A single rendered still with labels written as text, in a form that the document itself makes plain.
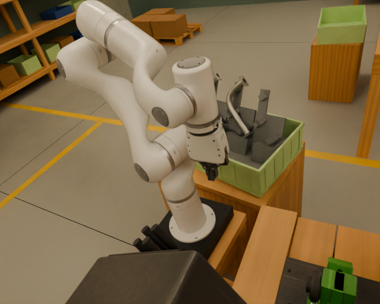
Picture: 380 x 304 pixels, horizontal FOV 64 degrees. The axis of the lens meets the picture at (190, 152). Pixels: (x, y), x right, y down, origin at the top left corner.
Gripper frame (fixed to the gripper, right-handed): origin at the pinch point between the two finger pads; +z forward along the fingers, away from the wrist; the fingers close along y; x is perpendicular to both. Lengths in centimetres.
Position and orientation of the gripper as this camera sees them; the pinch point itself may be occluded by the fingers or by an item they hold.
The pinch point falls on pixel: (212, 172)
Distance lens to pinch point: 83.5
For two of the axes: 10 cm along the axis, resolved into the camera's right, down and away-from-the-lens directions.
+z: 1.9, 7.7, 6.1
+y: -8.9, -1.3, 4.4
